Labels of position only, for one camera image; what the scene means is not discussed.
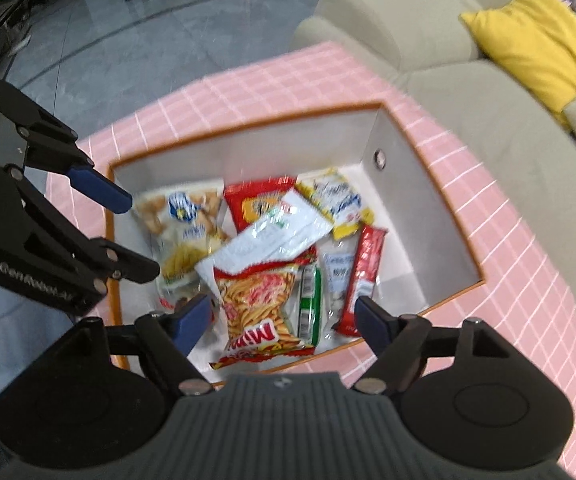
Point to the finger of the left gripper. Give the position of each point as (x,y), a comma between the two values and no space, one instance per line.
(51,147)
(111,260)

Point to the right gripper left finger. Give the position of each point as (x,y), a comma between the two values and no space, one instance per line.
(165,343)

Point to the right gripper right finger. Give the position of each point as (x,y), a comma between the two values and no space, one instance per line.
(396,341)

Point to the yellow white cracker bag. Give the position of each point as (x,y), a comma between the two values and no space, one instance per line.
(184,224)

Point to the green sausage stick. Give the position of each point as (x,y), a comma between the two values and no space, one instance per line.
(310,304)

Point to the orange fries snack bag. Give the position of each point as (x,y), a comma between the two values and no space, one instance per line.
(255,303)

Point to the red chocolate bar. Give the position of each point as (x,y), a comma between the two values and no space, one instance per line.
(363,276)

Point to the red chips bag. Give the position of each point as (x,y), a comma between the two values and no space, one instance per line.
(250,200)

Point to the white snack packet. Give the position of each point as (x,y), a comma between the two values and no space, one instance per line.
(280,236)

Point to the yellow instant drink sachet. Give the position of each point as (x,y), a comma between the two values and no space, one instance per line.
(333,195)

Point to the clear bag white balls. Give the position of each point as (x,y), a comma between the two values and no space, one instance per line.
(336,258)

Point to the pink checkered tablecloth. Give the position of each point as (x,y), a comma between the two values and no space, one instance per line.
(522,294)

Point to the orange cardboard box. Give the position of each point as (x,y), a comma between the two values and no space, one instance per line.
(426,258)

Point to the beige sofa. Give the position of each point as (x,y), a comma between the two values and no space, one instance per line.
(425,50)

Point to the yellow cushion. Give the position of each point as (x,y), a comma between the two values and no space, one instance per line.
(535,42)

